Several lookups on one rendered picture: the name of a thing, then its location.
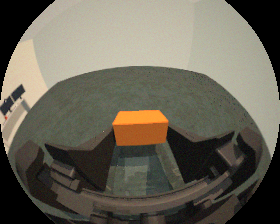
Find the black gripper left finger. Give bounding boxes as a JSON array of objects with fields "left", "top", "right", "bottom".
[{"left": 45, "top": 124, "right": 116, "bottom": 191}]

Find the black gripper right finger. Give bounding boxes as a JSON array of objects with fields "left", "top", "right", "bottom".
[{"left": 166, "top": 123, "right": 234, "bottom": 184}]

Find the orange block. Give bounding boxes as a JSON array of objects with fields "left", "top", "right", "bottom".
[{"left": 112, "top": 109, "right": 169, "bottom": 146}]

